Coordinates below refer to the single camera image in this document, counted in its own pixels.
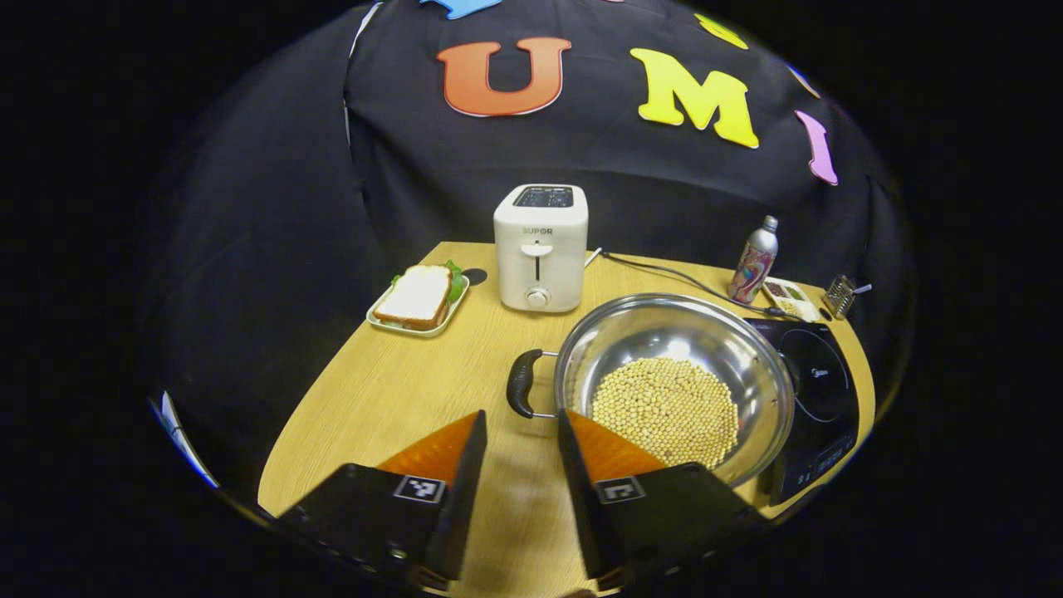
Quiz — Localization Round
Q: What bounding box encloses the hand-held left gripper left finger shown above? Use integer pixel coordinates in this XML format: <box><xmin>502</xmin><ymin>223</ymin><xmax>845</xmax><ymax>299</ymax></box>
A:
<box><xmin>274</xmin><ymin>409</ymin><xmax>488</xmax><ymax>592</ymax></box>

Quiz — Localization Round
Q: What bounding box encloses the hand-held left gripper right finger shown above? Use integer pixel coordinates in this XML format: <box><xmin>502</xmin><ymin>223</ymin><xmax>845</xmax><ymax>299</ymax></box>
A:
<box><xmin>556</xmin><ymin>408</ymin><xmax>769</xmax><ymax>592</ymax></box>

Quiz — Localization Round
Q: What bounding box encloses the steel pot with black handle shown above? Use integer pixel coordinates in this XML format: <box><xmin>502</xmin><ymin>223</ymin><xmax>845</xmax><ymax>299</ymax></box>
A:
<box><xmin>506</xmin><ymin>292</ymin><xmax>796</xmax><ymax>488</ymax></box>

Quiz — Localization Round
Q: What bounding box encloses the black induction cooktop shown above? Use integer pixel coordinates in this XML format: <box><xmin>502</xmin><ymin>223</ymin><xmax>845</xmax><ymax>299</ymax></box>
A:
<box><xmin>743</xmin><ymin>318</ymin><xmax>861</xmax><ymax>506</ymax></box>

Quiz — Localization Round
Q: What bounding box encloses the pile of soybeans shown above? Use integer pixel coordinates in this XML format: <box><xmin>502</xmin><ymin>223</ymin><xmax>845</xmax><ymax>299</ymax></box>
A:
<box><xmin>591</xmin><ymin>357</ymin><xmax>740</xmax><ymax>468</ymax></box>

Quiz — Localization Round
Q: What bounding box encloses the pale green plate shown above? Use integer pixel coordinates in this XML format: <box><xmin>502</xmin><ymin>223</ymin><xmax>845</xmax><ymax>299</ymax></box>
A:
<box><xmin>366</xmin><ymin>274</ymin><xmax>471</xmax><ymax>339</ymax></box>

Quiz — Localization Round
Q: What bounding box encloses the sandwich with lettuce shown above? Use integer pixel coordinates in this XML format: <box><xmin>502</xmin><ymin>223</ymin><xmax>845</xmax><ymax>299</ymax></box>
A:
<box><xmin>373</xmin><ymin>260</ymin><xmax>468</xmax><ymax>331</ymax></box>

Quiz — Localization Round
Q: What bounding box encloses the white toaster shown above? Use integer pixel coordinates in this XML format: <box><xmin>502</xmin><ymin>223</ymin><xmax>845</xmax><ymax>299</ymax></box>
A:
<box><xmin>493</xmin><ymin>184</ymin><xmax>590</xmax><ymax>314</ymax></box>

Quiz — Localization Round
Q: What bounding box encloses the silver drink bottle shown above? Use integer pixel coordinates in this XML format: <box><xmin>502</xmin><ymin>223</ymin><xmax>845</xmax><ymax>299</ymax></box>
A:
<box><xmin>727</xmin><ymin>215</ymin><xmax>780</xmax><ymax>304</ymax></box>

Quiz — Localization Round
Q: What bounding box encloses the white divided tray of grains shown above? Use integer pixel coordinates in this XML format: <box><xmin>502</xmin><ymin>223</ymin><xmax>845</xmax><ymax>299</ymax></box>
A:
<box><xmin>761</xmin><ymin>277</ymin><xmax>821</xmax><ymax>323</ymax></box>

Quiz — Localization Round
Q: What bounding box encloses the black backdrop cloth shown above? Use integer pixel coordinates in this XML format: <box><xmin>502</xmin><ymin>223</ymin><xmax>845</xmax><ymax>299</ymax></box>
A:
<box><xmin>137</xmin><ymin>0</ymin><xmax>914</xmax><ymax>499</ymax></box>

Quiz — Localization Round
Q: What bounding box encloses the toaster power cable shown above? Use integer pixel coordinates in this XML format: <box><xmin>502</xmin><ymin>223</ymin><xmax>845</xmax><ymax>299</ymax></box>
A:
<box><xmin>584</xmin><ymin>247</ymin><xmax>786</xmax><ymax>319</ymax></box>

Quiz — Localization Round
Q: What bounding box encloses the metal wire utensil holder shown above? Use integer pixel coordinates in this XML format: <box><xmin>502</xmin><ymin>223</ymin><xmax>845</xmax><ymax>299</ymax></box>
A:
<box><xmin>824</xmin><ymin>275</ymin><xmax>856</xmax><ymax>321</ymax></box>

